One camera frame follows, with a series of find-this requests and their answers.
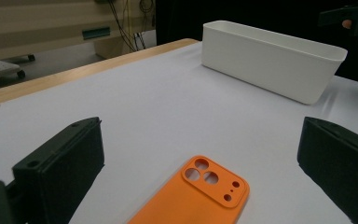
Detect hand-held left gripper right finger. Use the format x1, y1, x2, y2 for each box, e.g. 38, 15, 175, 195
296, 116, 358, 224

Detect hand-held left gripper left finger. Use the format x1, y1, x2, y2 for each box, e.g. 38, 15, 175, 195
12, 116, 105, 224

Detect white plastic bin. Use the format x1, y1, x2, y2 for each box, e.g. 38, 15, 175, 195
200, 20, 349, 105

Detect orange phone case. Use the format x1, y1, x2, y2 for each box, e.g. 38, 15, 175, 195
126, 155, 251, 224

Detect white table mat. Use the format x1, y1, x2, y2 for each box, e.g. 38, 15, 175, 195
0, 41, 358, 224

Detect wooden desk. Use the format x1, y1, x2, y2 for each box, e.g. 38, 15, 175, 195
0, 0, 157, 63

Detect grey desk handle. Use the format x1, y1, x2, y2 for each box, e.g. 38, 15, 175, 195
81, 26, 112, 41

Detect hanging black cables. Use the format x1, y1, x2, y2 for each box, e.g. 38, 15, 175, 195
106, 0, 156, 53

